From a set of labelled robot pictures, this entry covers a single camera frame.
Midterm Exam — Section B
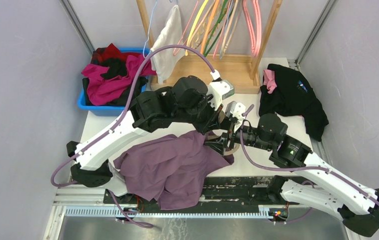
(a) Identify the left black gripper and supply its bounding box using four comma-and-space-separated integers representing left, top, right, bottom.
174, 94, 224, 137

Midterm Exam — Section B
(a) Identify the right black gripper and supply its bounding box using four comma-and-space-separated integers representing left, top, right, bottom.
201, 114, 274, 156

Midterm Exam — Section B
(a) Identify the purple garment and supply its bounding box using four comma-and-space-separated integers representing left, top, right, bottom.
113, 130, 234, 211

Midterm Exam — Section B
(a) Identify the white skirt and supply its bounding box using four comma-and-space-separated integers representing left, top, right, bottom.
150, 4, 186, 84

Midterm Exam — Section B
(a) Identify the beige wooden hanger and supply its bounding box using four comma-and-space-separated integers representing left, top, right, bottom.
204, 111, 239, 156

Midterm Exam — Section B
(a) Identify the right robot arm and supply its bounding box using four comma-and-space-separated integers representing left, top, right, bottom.
206, 113, 379, 237

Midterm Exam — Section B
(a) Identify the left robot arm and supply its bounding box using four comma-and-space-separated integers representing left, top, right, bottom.
67, 75, 235, 204

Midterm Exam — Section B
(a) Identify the wooden hanger rack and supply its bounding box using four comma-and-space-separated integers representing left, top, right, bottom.
151, 0, 282, 94

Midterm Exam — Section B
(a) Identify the yellow hanger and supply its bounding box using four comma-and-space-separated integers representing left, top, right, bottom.
185, 0, 209, 49

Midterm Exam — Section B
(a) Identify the pink hanger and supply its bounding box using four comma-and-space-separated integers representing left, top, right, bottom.
242, 0, 262, 57

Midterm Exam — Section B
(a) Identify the green hanger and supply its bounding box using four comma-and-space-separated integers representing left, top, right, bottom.
206, 0, 229, 54

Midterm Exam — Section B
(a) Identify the orange hanger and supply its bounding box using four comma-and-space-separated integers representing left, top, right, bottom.
200, 0, 222, 57

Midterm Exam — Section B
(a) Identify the pink garment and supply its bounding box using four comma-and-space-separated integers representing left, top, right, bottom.
263, 69, 277, 94

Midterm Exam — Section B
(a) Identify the black garment pile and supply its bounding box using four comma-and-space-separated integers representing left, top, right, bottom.
258, 63, 329, 142

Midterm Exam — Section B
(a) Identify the blue plastic bin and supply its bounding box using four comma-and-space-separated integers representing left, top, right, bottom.
77, 47, 149, 117

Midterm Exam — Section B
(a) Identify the magenta garment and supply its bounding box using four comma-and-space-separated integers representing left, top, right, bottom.
81, 54, 157, 106

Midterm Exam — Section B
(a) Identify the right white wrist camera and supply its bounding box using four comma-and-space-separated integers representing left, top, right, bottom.
225, 101, 247, 132

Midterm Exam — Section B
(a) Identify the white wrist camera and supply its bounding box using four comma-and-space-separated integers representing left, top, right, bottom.
225, 101, 247, 132
206, 69, 235, 110

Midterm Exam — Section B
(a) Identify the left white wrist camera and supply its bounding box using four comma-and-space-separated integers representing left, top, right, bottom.
206, 69, 235, 110

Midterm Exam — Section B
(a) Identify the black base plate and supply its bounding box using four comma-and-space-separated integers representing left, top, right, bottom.
117, 176, 287, 214

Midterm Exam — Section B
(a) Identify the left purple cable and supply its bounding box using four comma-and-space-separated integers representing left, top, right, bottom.
50, 44, 222, 229

